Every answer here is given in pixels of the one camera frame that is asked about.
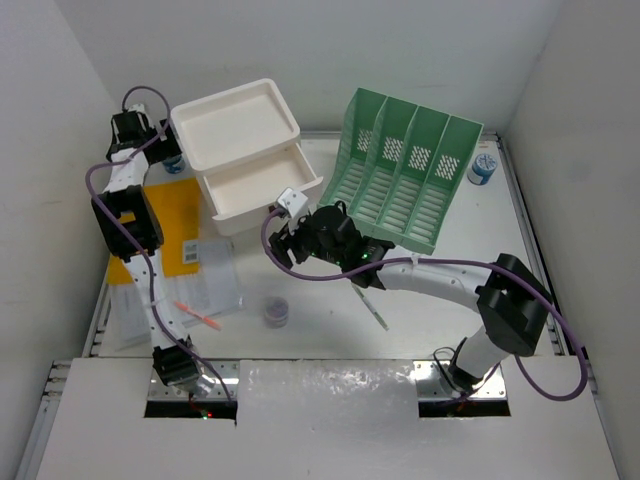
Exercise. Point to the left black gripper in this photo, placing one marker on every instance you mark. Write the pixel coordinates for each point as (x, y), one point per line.
(167, 149)

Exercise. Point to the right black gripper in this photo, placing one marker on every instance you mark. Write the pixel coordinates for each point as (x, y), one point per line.
(279, 246)

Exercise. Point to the white drawer cabinet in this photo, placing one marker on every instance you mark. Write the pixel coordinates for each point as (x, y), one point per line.
(221, 132)

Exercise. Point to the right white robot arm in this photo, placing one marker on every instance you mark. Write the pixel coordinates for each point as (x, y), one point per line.
(512, 304)

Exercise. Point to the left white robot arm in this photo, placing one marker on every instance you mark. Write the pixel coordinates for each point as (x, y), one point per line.
(133, 235)

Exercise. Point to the yellow plastic folder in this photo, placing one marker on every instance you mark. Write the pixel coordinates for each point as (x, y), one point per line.
(177, 206)

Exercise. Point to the small clear round container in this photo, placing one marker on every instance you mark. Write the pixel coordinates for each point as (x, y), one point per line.
(275, 311)

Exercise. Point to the clear plastic document sleeve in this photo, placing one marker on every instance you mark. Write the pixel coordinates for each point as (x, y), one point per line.
(213, 290)

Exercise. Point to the orange pen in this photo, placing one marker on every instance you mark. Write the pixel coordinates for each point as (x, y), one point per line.
(202, 318)

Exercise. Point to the green file rack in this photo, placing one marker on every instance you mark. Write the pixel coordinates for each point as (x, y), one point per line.
(398, 168)

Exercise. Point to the white foam front board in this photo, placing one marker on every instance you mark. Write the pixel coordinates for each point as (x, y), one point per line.
(316, 420)

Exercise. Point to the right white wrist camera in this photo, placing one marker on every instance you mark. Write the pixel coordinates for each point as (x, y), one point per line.
(294, 203)

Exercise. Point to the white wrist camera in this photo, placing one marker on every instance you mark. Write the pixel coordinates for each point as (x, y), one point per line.
(294, 203)
(137, 107)

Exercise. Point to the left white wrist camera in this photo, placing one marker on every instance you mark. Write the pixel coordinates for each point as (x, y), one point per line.
(137, 107)

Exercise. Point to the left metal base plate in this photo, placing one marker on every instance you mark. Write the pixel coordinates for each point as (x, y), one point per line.
(209, 387)

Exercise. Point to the metal base plate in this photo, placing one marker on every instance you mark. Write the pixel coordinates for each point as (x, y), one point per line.
(209, 387)
(433, 386)

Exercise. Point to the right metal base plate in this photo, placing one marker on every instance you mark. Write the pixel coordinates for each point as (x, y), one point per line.
(433, 386)

